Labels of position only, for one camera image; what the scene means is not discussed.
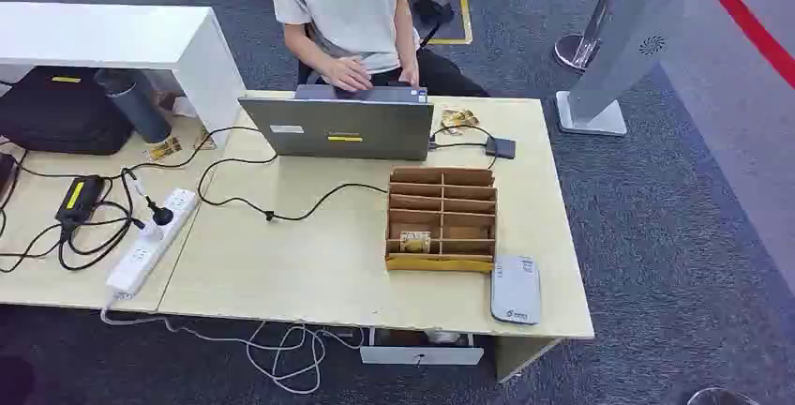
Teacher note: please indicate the wooden card box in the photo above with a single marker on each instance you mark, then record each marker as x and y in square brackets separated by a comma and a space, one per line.
[442, 219]

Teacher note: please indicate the card with gold print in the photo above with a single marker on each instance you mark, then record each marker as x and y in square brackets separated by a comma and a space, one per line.
[415, 242]

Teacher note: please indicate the grey laptop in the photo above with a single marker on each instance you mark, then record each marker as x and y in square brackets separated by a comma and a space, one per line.
[348, 126]

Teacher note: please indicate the pale wooden desk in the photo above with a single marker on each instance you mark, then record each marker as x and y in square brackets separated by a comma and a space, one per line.
[372, 253]
[49, 247]

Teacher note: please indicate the gold foil wrappers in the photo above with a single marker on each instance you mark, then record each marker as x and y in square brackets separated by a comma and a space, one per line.
[458, 119]

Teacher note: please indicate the small black hub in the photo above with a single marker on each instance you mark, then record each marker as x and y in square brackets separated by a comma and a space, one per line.
[500, 147]

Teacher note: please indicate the black chair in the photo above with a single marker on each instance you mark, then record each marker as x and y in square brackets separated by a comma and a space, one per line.
[435, 14]

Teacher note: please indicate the grey drawer unit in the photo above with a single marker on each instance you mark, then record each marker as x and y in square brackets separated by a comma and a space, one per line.
[422, 349]

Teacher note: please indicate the small gold card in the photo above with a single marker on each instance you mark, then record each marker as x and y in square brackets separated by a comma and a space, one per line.
[164, 149]

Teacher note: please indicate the black plug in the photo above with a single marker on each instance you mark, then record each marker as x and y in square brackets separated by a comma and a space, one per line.
[160, 213]

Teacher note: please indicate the white power strip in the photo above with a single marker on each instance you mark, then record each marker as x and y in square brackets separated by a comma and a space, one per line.
[152, 244]

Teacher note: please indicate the grey kiosk stand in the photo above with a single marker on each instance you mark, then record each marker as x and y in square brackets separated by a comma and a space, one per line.
[621, 36]

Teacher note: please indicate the dark grey bottle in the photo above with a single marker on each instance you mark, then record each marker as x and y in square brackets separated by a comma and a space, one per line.
[135, 107]

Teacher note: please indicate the white shelf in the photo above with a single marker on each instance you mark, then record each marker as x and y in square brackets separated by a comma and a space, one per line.
[124, 36]

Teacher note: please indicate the black power adapter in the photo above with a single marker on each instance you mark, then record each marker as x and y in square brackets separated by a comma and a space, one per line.
[79, 199]

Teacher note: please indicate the black bag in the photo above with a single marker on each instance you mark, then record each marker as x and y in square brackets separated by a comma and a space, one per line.
[62, 113]

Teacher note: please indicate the red barrier belt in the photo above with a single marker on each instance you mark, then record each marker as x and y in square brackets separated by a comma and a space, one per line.
[745, 20]

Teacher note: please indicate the chrome stanchion post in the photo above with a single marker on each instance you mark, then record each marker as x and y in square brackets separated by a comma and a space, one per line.
[587, 36]

